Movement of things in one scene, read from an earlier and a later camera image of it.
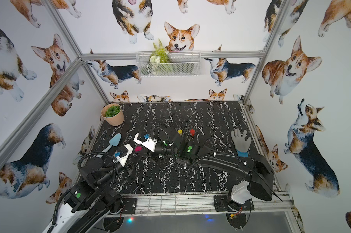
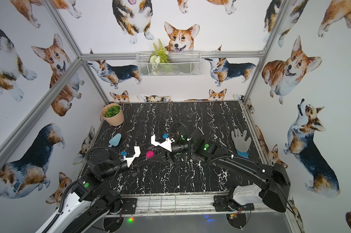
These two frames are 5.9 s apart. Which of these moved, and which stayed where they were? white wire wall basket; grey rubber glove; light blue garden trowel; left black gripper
Moved: left black gripper
Stayed: grey rubber glove; light blue garden trowel; white wire wall basket
